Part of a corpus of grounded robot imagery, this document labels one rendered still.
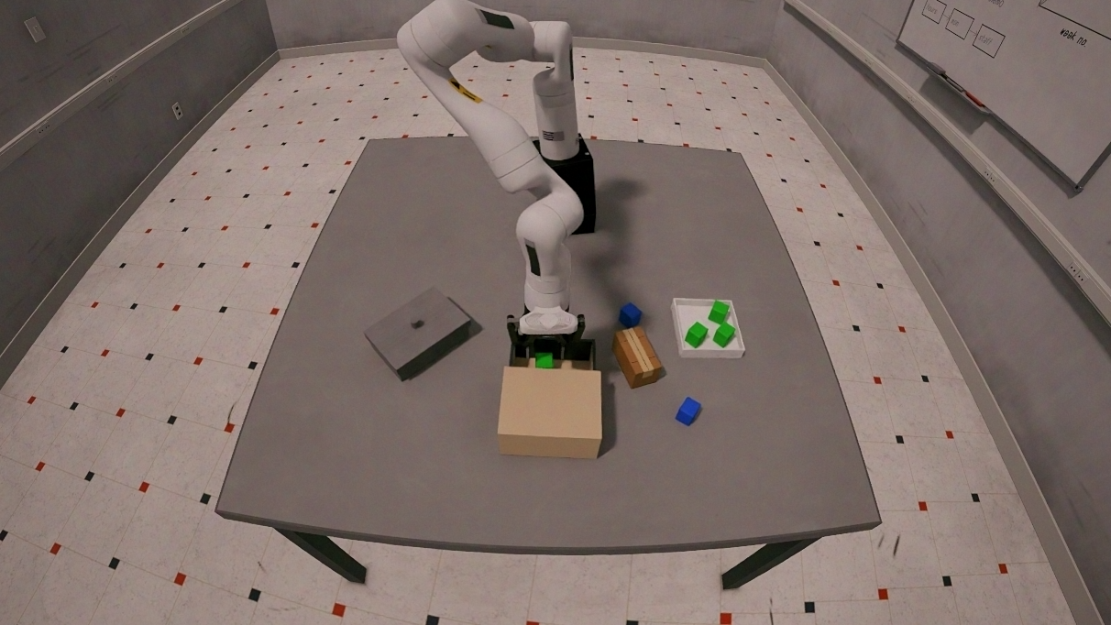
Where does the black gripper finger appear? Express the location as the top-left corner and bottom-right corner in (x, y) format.
(507, 314), (539, 359)
(554, 314), (585, 357)

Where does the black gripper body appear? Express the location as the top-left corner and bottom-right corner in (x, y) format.
(522, 304), (569, 337)

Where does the brown cardboard box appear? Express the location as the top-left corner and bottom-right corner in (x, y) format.
(611, 326), (662, 389)

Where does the small blue block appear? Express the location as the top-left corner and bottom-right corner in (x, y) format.
(675, 397), (701, 426)
(619, 302), (642, 329)

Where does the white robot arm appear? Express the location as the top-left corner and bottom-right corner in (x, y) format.
(397, 0), (584, 334)

